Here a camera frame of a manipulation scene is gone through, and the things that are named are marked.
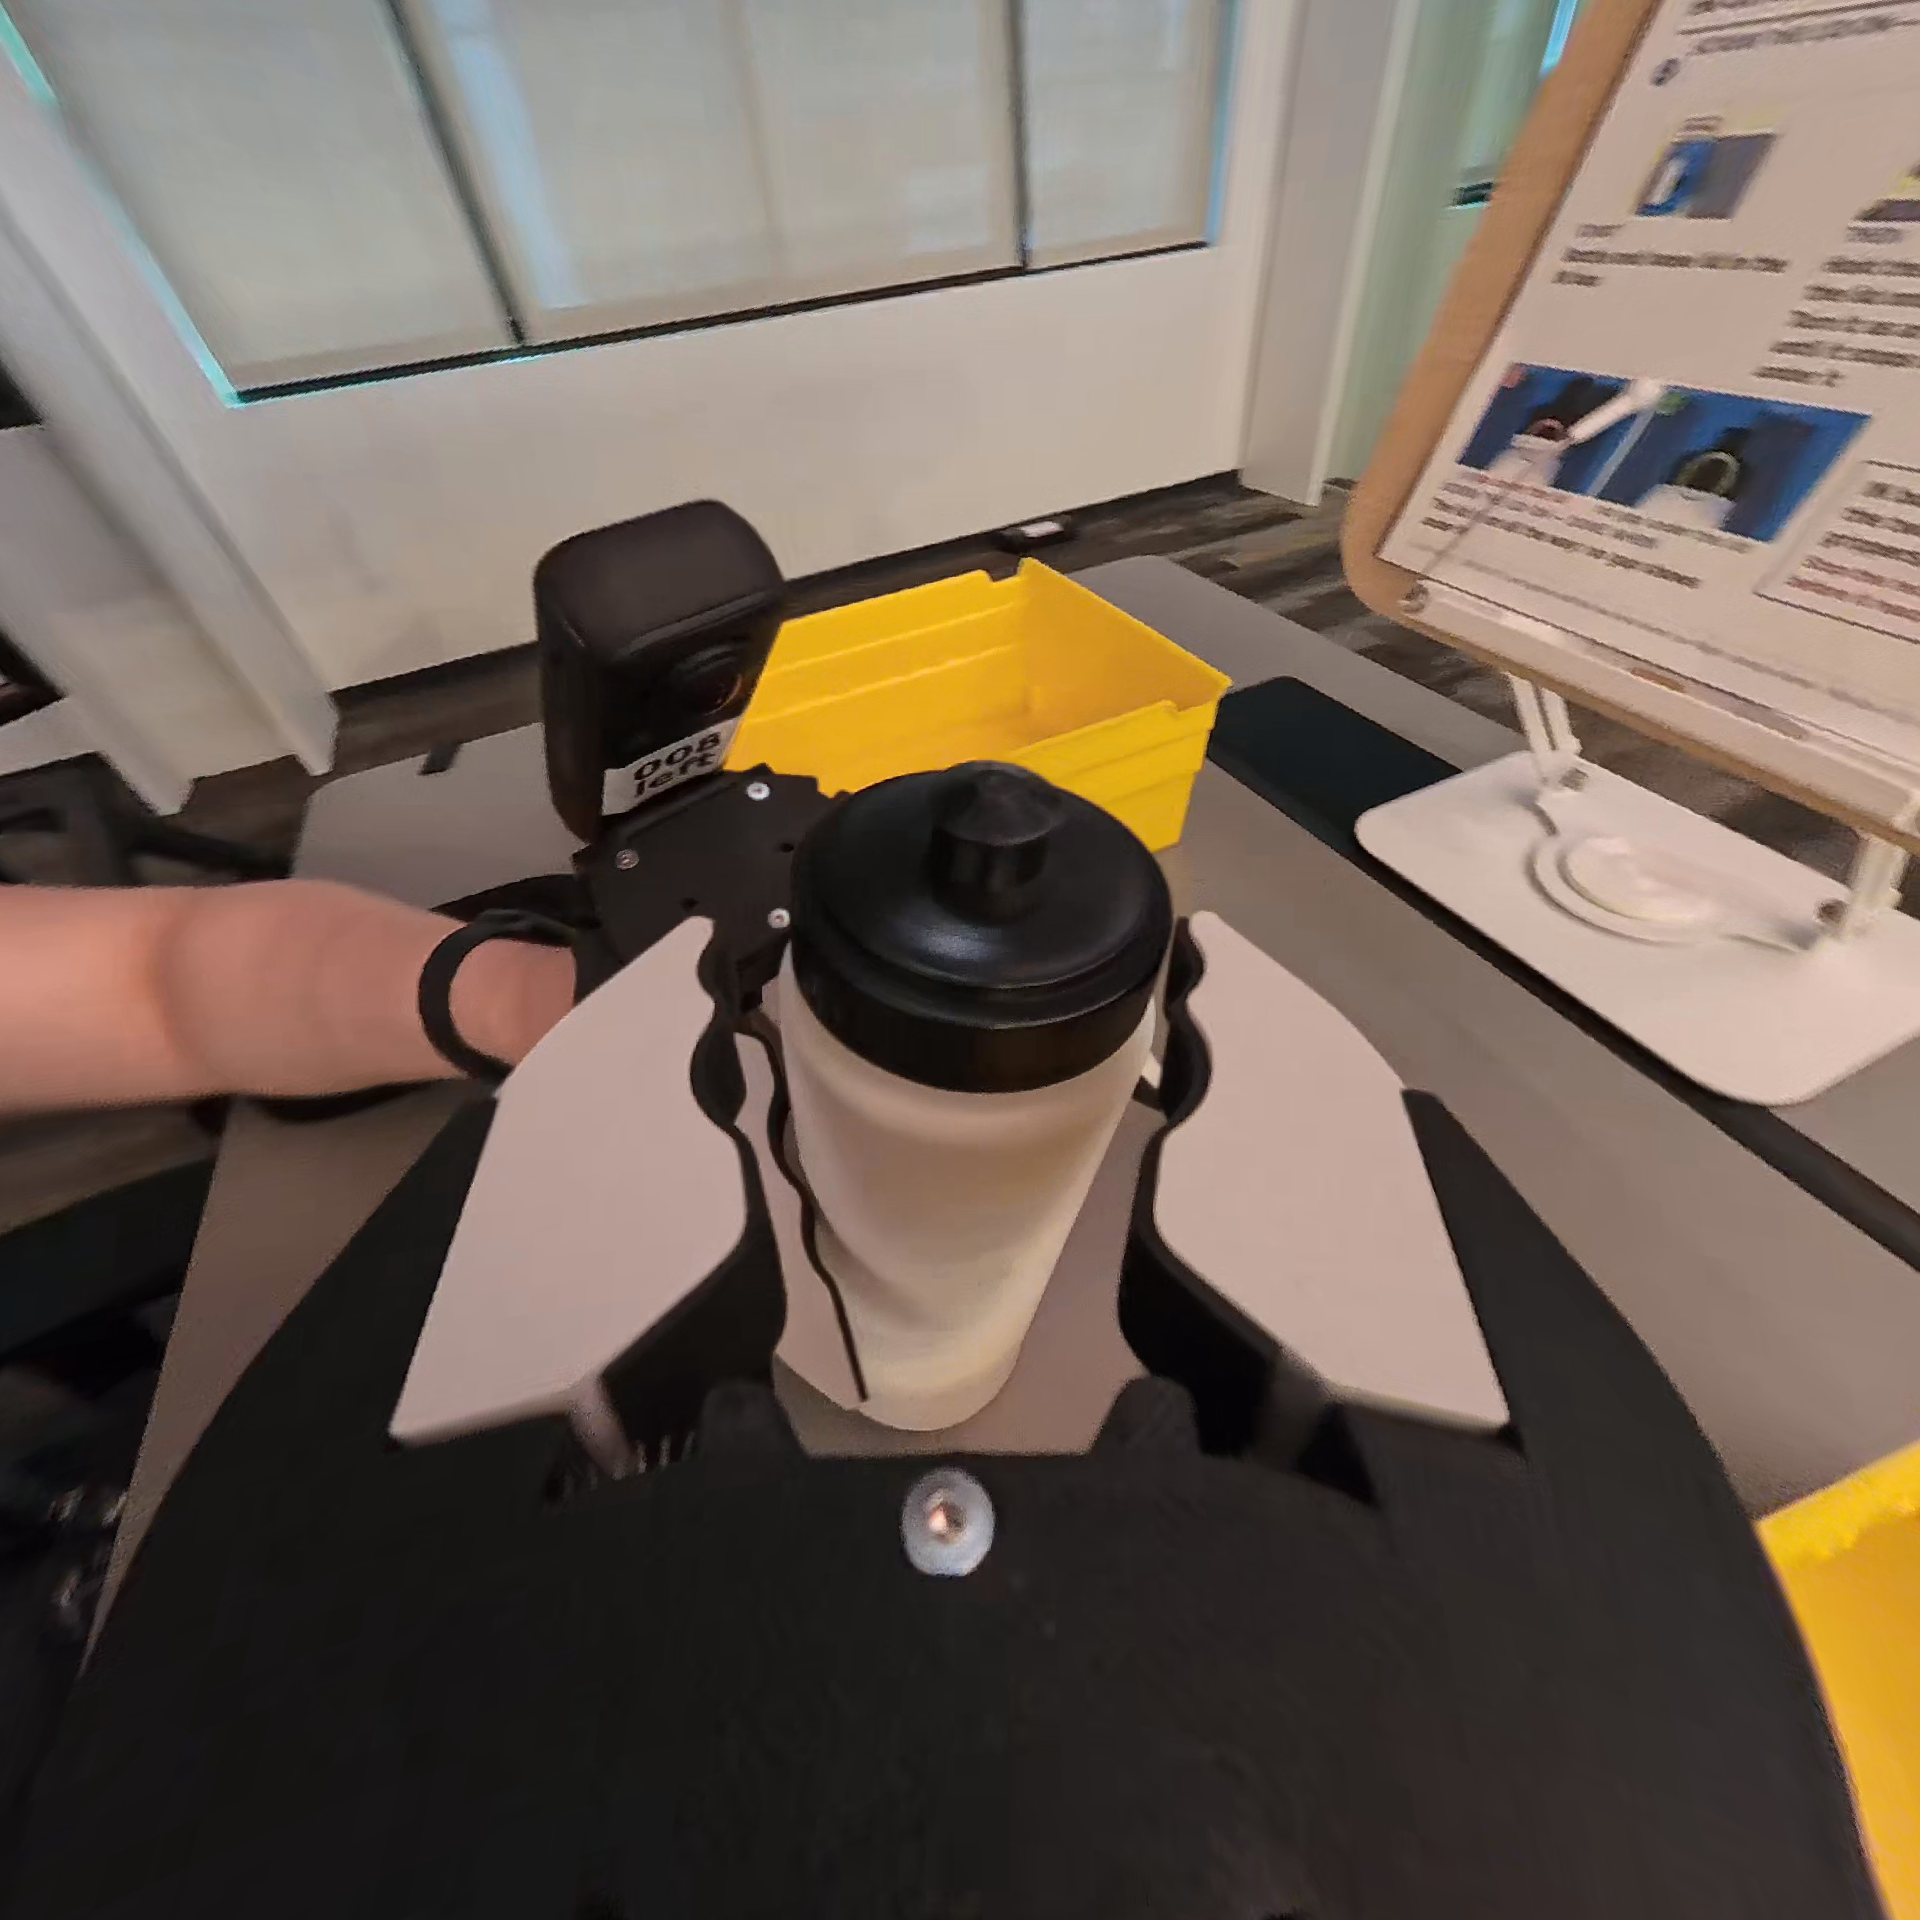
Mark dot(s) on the person's navy clothing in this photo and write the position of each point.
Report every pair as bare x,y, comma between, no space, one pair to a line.
76,1351

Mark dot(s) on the white plastic bottle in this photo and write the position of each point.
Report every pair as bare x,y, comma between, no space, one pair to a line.
944,1232

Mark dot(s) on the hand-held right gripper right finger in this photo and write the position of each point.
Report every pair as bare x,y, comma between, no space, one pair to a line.
1319,1216

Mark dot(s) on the white framed window partition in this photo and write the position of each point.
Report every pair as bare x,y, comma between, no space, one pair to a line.
751,436

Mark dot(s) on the black wristband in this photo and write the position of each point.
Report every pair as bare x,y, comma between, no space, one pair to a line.
437,999

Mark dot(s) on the white board stand base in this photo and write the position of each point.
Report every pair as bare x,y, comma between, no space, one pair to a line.
1772,1020

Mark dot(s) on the black bottle lid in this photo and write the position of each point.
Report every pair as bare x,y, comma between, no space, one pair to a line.
975,962

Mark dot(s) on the person's left forearm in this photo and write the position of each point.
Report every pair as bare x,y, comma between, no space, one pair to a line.
194,990

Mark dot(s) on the person's left hand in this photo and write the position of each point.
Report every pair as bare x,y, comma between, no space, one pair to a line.
519,999

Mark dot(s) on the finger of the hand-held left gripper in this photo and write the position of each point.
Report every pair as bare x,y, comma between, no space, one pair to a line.
820,1337

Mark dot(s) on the yellow plastic bin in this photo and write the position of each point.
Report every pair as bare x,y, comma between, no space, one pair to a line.
1049,675
1867,1651

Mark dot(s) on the wooden instruction sheet board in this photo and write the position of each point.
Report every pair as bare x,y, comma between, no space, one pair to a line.
1651,299

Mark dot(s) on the black smooth desk mat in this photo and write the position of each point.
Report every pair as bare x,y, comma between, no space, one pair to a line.
1319,743

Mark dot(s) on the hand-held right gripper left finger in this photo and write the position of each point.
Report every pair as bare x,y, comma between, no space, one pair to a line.
587,1232

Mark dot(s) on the small black floor box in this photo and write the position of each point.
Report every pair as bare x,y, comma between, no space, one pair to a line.
1035,532

